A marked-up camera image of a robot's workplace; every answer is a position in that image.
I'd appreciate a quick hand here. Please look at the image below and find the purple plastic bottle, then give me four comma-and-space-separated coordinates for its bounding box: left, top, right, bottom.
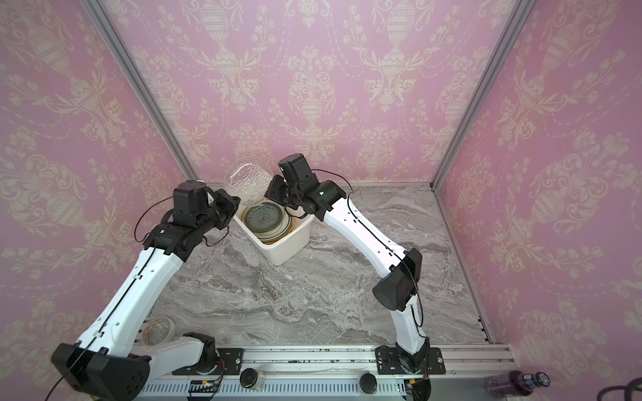
486, 370, 551, 399

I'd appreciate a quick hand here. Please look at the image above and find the clear glass plate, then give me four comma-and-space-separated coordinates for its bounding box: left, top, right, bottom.
223, 160, 274, 207

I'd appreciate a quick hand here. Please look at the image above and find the black knob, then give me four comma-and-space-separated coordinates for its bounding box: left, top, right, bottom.
358, 372, 378, 395
239, 368, 260, 389

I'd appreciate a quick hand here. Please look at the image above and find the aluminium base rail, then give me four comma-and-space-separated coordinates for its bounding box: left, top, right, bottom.
137, 344, 517, 400

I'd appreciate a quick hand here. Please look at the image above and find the yellow white-dotted scalloped plate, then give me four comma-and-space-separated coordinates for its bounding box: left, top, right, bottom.
259, 222, 294, 245

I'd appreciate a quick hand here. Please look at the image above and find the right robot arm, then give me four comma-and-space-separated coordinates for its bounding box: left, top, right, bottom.
265, 154, 431, 374

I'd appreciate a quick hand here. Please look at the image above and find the left black knob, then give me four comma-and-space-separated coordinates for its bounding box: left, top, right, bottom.
239, 368, 260, 389

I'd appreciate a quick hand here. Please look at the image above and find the right black knob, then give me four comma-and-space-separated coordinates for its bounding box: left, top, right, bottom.
358, 372, 378, 395

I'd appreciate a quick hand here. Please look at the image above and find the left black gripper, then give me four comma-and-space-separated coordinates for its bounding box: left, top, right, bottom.
196, 189, 242, 236

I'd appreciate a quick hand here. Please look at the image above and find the tape roll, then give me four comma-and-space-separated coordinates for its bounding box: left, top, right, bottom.
137, 317, 176, 346

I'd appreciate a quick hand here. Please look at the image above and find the white plastic bin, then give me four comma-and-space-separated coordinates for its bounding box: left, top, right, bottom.
234, 206, 314, 266

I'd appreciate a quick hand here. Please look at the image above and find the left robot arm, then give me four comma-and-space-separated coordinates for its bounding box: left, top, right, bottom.
51, 180, 241, 400

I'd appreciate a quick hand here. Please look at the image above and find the teal patterned small plate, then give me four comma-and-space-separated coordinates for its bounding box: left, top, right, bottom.
242, 202, 284, 233

